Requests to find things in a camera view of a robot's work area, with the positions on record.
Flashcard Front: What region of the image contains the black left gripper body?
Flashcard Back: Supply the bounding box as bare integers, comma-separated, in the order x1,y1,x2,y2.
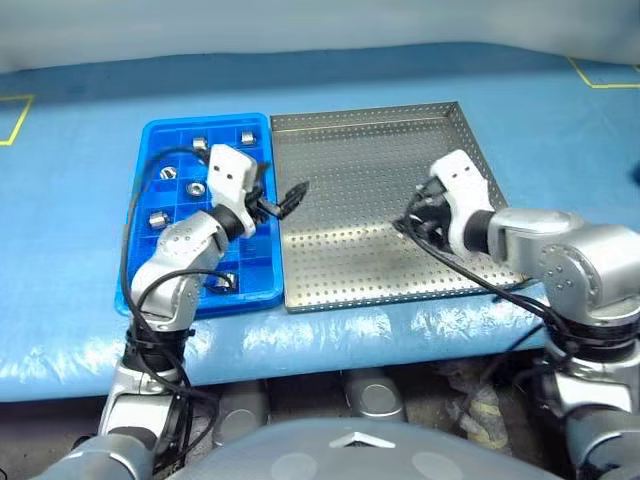
247,187,284,225

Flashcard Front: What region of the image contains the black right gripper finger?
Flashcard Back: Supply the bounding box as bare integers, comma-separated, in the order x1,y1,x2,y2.
393,213,435,244
412,177,444,207

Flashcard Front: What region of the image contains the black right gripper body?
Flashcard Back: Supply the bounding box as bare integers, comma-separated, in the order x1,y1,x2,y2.
419,197,456,254

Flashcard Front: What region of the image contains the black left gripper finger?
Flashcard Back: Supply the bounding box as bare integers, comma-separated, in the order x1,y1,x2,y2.
279,192,309,220
278,180,312,207

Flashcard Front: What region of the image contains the blue compartment tray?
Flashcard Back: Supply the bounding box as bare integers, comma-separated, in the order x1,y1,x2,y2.
113,112,285,320

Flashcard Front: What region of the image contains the perforated metal tray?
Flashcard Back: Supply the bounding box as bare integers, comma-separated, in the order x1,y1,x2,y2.
269,100,531,315

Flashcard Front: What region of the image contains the blue plastic table cover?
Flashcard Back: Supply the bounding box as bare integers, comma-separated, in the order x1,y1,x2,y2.
0,47,640,401

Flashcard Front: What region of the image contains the crumpled plastic wrap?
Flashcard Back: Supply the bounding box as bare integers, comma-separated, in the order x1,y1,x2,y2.
442,367,511,449

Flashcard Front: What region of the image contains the grey robot torso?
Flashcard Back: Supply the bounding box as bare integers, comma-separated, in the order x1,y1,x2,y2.
169,418,581,480

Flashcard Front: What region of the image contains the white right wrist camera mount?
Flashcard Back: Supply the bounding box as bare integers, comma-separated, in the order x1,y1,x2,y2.
428,148,494,256

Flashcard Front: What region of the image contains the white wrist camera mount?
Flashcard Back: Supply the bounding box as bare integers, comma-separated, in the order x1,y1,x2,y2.
428,148,494,256
206,143,257,237

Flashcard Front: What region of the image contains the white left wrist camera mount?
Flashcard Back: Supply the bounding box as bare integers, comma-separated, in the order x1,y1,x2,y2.
206,143,257,237

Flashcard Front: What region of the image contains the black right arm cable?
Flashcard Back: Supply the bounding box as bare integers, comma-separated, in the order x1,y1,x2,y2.
392,189,574,356

